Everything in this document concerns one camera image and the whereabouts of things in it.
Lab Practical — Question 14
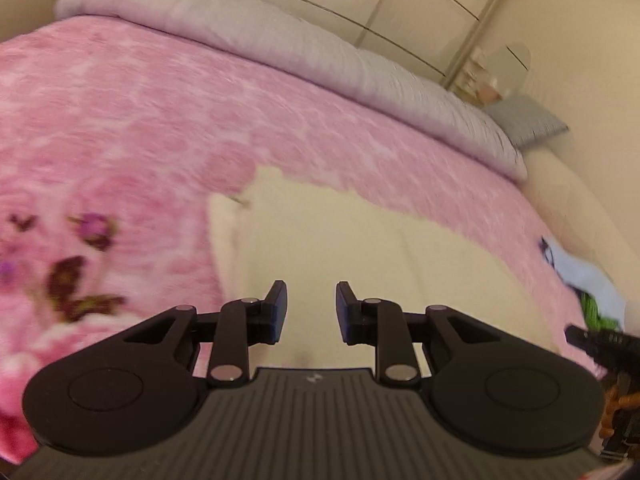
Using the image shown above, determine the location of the white dressing table with mirror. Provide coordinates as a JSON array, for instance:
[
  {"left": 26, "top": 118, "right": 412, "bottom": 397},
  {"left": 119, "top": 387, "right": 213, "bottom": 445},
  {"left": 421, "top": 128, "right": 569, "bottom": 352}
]
[{"left": 449, "top": 42, "right": 532, "bottom": 107}]

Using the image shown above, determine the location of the right hand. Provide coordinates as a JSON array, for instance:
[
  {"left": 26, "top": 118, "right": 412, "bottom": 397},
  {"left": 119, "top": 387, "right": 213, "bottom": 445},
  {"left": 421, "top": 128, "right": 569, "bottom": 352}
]
[{"left": 599, "top": 373, "right": 640, "bottom": 440}]

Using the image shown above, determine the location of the grey checked pillow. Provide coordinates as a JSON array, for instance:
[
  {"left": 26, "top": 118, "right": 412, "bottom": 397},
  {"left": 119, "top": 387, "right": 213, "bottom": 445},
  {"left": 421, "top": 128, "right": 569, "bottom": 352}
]
[{"left": 483, "top": 94, "right": 570, "bottom": 150}]

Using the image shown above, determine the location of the lilac striped duvet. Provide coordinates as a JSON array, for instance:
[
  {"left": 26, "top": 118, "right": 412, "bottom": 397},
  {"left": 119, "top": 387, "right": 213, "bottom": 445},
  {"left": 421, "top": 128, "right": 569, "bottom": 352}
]
[{"left": 54, "top": 0, "right": 527, "bottom": 182}]

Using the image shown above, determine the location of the pink rose pattern blanket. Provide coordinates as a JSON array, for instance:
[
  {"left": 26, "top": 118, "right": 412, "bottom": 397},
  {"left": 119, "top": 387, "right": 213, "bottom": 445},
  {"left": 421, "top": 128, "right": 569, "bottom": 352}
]
[{"left": 1, "top": 16, "right": 582, "bottom": 463}]

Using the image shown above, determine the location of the white printed garment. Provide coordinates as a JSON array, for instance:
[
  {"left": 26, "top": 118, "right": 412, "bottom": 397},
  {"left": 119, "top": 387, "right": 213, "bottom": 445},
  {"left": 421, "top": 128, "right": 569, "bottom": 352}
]
[{"left": 539, "top": 237, "right": 626, "bottom": 332}]

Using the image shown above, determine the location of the cream white knit sweater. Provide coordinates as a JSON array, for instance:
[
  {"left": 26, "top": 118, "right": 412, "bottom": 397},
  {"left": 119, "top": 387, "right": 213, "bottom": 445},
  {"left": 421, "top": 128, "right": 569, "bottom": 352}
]
[{"left": 207, "top": 167, "right": 558, "bottom": 368}]

